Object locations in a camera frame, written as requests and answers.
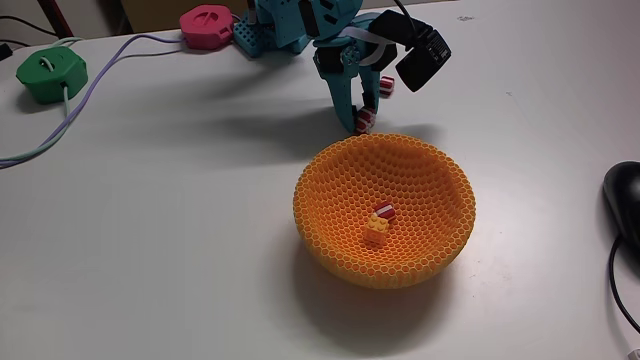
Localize thin black cable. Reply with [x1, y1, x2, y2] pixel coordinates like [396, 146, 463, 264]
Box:
[0, 14, 59, 39]

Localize black camera box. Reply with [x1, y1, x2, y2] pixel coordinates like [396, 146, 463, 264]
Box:
[394, 27, 453, 94]

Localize pink plastic box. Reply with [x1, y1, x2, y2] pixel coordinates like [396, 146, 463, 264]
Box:
[179, 4, 235, 51]

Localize red metal bar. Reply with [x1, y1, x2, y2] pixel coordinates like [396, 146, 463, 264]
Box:
[37, 0, 75, 39]

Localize yellow brick cube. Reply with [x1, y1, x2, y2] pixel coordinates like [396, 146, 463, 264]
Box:
[363, 213, 390, 247]

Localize white flat ribbon cable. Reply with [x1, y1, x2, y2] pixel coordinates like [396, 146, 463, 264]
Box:
[339, 25, 397, 67]

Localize black camera cable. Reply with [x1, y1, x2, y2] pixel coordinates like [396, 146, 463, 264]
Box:
[394, 0, 419, 31]

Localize yellow honeycomb basket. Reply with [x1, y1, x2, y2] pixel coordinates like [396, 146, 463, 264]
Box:
[292, 132, 477, 290]

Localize black computer mouse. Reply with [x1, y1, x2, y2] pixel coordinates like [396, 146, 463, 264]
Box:
[602, 160, 640, 251]

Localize black mouse cable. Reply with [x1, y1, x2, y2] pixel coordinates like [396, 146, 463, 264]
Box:
[607, 234, 640, 335]

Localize green plastic box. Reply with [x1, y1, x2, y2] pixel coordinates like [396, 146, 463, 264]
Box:
[15, 45, 89, 106]

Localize purple cable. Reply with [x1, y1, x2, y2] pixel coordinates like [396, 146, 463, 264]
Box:
[0, 33, 185, 169]

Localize pale green cable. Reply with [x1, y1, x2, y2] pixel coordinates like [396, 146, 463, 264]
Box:
[0, 84, 72, 166]

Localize brown wooden furniture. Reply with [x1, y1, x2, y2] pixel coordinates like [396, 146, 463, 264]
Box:
[121, 0, 251, 34]

